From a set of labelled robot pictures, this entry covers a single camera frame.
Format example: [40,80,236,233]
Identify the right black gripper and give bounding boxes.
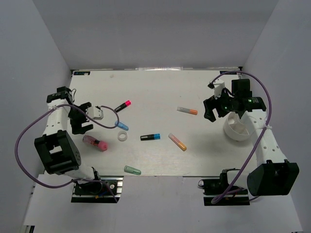
[203,87,237,122]

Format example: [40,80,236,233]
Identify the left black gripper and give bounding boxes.
[68,102,94,134]

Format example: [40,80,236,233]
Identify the pink capped clear tube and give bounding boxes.
[83,135,108,151]

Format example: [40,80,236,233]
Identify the pink black highlighter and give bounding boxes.
[114,100,131,112]

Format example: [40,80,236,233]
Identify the blue black highlighter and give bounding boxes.
[140,133,160,141]

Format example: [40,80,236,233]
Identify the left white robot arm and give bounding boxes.
[34,86,104,194]

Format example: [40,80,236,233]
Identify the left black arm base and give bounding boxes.
[71,177,123,203]

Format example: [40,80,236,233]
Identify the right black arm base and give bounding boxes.
[198,173,251,207]

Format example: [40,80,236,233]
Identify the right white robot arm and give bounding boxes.
[203,79,299,196]

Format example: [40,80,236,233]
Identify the white round divided container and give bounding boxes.
[223,112,250,141]

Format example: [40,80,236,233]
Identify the orange clear marker upper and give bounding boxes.
[177,106,198,115]

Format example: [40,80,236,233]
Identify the orange clear marker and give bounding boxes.
[168,133,187,151]
[177,106,198,115]

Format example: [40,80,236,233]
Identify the blue translucent cap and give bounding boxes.
[115,121,129,131]

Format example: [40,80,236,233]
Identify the right corner label sticker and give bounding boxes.
[220,70,237,75]

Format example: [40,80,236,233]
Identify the corner label sticker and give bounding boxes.
[73,71,90,76]
[220,70,237,75]

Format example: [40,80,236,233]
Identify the orange clear marker lower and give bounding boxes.
[168,133,187,151]

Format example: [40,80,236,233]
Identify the left corner label sticker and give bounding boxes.
[73,71,90,76]

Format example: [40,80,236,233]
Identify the green translucent cap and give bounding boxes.
[124,166,141,175]

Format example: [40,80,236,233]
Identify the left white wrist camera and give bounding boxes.
[86,106,104,120]

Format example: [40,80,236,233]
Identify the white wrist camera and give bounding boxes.
[86,106,104,120]
[208,79,225,99]

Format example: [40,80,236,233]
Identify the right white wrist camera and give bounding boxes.
[208,79,225,99]

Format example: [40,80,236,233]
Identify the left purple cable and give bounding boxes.
[15,104,120,203]

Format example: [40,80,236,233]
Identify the purple cable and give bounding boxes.
[15,104,120,203]
[210,71,272,204]

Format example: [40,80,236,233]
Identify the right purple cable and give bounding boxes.
[210,71,272,204]

